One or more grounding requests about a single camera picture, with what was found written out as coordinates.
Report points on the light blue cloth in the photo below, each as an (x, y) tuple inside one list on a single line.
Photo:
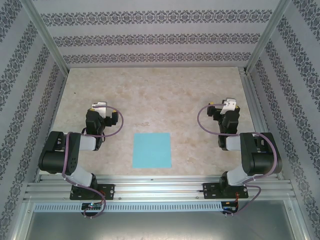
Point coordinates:
[(152, 150)]

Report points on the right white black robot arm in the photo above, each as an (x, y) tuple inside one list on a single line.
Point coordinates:
[(262, 162)]

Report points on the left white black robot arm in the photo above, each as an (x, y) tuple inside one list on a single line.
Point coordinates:
[(57, 160)]

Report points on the grey metal sheet panel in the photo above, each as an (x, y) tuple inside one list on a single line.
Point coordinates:
[(160, 227)]

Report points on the small circuit board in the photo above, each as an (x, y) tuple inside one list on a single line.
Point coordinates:
[(91, 206), (230, 205)]

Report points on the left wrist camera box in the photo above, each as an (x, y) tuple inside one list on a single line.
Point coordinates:
[(100, 107)]

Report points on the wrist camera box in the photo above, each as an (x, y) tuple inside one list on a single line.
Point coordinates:
[(100, 107), (228, 105)]

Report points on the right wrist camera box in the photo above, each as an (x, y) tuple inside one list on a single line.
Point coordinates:
[(228, 105)]

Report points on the aluminium side rail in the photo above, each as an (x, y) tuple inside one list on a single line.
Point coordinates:
[(253, 100), (55, 110)]

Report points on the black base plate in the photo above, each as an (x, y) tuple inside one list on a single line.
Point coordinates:
[(110, 190), (208, 191)]

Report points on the aluminium frame post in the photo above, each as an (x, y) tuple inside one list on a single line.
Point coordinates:
[(47, 37), (266, 37)]

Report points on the aluminium mounting rail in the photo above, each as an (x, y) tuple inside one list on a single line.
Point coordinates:
[(160, 187)]

